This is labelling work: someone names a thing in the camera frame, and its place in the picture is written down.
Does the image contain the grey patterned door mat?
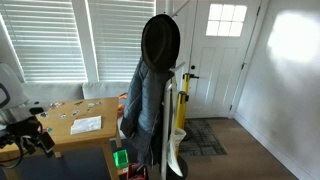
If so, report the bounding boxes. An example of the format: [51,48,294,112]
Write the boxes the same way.
[178,118,228,158]

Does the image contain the light wooden table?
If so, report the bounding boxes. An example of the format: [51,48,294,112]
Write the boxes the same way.
[0,97,123,180]

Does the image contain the narrow white window blind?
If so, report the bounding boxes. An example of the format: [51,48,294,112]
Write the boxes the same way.
[87,0,157,83]

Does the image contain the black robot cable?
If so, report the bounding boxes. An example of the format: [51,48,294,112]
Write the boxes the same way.
[0,134,27,170]

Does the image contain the light grey sofa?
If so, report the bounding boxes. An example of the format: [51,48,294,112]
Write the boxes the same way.
[16,81,132,140]

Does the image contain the white tote bag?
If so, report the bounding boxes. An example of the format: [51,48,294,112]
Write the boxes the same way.
[166,126,188,178]

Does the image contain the white napkin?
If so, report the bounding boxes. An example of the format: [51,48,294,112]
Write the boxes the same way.
[70,115,103,135]

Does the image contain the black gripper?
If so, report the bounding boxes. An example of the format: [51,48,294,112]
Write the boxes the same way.
[5,116,56,155]

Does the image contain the short yellow stanchion post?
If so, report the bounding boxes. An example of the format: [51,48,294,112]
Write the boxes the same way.
[166,90,190,179]

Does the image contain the wide white window blind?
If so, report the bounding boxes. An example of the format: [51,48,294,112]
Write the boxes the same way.
[0,0,88,83]

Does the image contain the white coat rack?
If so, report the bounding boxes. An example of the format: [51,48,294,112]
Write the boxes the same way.
[160,0,193,180]

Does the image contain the black brimmed hat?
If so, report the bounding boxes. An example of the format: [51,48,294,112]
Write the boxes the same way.
[140,13,181,74]

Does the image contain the white door with window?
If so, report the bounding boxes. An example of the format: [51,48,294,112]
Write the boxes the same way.
[185,0,263,120]

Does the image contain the colourful sticker cluster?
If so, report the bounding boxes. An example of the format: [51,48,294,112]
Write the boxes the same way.
[49,101,66,110]

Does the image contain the blue-grey puffer jacket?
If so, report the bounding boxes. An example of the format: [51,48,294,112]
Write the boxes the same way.
[119,56,176,168]

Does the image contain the tall yellow stanchion post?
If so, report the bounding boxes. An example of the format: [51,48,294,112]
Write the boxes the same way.
[181,73,194,142]

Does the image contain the green plastic box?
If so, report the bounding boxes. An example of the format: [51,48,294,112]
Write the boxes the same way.
[112,149,130,170]

